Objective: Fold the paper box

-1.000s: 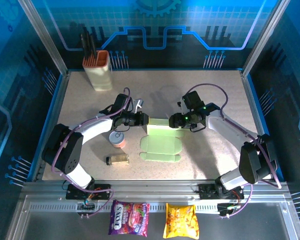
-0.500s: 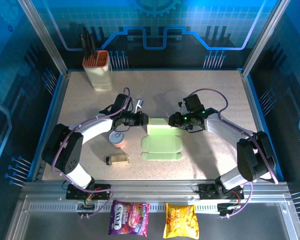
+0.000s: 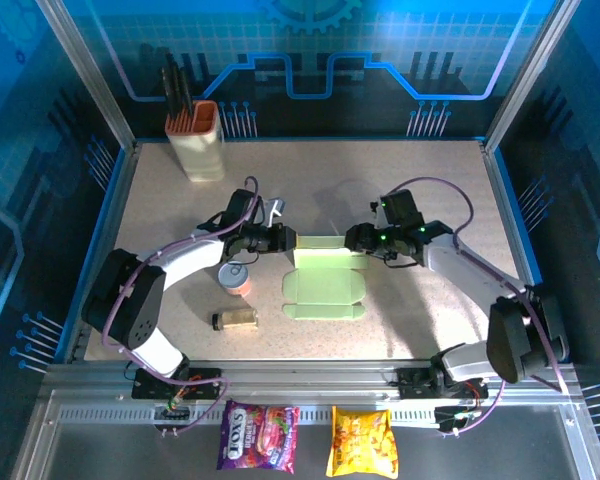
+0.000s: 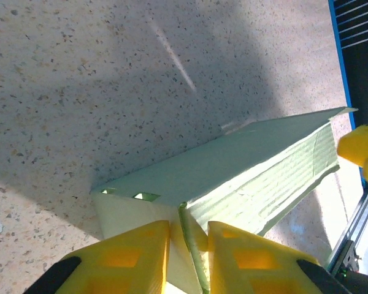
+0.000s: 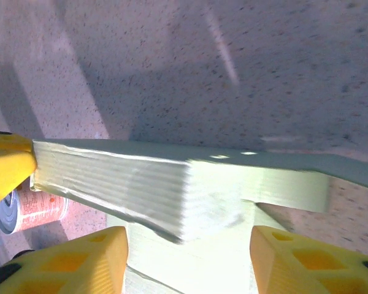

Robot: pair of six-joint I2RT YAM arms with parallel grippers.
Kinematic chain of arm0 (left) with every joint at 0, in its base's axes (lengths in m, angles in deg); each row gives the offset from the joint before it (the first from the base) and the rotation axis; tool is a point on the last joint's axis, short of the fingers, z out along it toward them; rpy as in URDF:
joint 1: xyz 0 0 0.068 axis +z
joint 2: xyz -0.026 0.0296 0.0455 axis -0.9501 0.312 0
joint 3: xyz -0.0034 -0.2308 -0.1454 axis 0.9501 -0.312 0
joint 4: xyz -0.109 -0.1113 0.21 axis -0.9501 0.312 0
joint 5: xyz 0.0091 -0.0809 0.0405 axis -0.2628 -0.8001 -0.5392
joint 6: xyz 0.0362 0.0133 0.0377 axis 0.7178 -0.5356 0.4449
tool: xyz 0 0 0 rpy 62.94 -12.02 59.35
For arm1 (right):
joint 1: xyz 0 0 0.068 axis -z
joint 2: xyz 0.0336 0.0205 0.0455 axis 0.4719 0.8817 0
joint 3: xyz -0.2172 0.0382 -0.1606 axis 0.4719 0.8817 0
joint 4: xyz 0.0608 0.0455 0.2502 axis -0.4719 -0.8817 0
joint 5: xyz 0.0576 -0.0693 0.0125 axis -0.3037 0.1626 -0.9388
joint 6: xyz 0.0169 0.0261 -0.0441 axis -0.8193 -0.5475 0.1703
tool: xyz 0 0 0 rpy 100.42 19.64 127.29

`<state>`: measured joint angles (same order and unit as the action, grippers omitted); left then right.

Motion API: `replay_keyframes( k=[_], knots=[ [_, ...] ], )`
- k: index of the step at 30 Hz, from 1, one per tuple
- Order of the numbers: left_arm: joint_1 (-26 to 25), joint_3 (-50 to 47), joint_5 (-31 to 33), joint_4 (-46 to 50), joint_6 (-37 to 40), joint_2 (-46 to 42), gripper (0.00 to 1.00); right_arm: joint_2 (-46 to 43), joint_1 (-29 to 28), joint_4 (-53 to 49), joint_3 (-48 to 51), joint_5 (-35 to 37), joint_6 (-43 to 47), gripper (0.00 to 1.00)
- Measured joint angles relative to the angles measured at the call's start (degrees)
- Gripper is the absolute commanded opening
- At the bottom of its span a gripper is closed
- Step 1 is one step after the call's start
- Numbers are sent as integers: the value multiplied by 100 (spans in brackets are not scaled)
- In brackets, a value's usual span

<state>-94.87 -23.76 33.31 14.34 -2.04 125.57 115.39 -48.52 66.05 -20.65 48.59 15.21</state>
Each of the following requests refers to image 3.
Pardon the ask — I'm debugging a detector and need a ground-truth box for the green paper box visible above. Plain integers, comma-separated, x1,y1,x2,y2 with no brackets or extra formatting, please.
281,234,369,322

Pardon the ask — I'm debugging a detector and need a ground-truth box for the pink can with pull tab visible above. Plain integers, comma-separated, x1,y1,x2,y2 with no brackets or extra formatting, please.
217,262,254,297

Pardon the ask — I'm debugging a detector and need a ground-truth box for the glass jar with black lid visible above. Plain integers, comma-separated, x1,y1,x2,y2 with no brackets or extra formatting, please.
210,307,260,332

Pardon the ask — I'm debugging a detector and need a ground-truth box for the cream knife block orange top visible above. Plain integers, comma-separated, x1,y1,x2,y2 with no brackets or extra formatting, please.
164,99,227,184

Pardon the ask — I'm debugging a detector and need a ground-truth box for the purple candy bag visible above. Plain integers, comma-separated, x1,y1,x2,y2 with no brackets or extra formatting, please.
215,398,301,475

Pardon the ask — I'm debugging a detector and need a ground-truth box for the yellow snack bag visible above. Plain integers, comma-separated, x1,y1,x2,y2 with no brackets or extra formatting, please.
325,405,400,480

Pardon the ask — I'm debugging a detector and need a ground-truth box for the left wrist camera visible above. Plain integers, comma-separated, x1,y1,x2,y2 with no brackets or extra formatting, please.
262,198,287,227

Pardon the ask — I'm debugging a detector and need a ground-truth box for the side rail with blue trim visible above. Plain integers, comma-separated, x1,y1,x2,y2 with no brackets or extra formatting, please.
479,139,569,364
54,142,140,364

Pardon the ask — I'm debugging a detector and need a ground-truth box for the aluminium table rail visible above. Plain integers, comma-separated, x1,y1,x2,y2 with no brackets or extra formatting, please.
39,359,581,401

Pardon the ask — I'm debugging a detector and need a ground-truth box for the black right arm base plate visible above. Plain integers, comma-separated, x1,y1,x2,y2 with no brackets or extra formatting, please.
397,367,490,401

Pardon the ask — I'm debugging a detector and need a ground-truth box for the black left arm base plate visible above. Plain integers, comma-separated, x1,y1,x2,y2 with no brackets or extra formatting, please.
131,367,222,401

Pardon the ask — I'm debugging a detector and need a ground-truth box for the black knife handle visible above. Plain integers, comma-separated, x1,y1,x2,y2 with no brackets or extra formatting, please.
162,64,176,121
172,63,186,119

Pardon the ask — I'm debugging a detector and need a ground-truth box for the slotted cable duct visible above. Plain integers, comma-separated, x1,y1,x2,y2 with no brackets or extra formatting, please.
57,405,569,426

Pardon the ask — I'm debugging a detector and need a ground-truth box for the aluminium upright post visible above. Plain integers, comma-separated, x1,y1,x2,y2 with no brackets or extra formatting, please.
482,0,581,151
34,0,139,151

